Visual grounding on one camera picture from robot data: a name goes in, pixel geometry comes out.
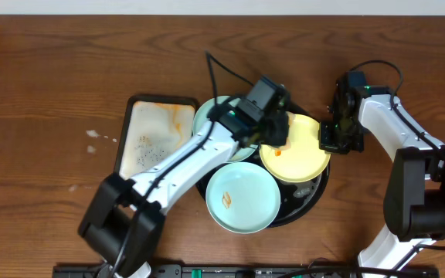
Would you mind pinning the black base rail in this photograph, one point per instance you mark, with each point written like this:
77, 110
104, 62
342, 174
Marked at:
179, 271

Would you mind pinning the light blue plate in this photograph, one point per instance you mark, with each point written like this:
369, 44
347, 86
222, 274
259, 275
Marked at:
243, 197
201, 117

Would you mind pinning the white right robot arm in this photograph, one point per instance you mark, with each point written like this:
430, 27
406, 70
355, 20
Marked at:
414, 203

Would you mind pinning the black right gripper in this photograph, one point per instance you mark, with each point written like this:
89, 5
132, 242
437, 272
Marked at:
334, 140

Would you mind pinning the green yellow scrub sponge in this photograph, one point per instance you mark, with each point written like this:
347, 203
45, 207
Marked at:
285, 147

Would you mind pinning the round black tray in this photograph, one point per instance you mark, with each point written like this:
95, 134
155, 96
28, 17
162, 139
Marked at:
296, 199

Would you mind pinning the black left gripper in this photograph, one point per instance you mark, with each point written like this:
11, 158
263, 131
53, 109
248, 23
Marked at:
275, 131

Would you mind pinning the yellow plate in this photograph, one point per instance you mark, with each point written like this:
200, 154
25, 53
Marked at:
304, 160

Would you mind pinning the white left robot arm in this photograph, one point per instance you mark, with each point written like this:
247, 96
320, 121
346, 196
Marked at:
125, 219

